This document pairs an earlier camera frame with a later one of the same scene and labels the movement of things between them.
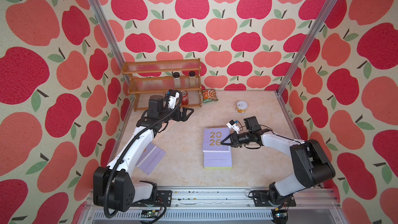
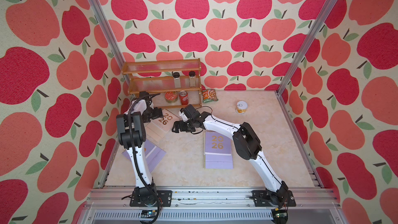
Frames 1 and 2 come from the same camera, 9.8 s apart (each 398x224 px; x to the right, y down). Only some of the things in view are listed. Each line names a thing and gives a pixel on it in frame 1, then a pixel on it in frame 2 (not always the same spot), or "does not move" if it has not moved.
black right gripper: (233, 141) → (182, 128)
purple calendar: (216, 154) does not move
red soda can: (185, 98) does not move
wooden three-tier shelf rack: (155, 78) does not move
